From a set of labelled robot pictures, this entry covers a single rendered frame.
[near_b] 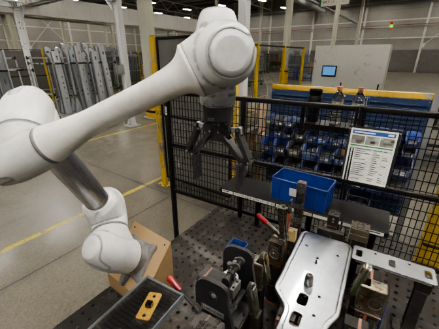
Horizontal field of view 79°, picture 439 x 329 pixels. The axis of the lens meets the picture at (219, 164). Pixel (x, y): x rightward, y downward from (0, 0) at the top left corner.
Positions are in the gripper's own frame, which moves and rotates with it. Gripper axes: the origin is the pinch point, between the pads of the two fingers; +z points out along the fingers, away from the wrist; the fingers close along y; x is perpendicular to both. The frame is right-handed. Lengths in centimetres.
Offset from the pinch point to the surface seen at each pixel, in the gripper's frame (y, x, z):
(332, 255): 30, 43, 46
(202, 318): 2.8, -13.5, 38.6
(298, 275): 21, 25, 46
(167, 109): -97, 90, 5
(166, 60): -196, 205, -26
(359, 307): 43, 27, 52
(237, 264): 6.8, 0.4, 27.5
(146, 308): -7.4, -24.1, 29.8
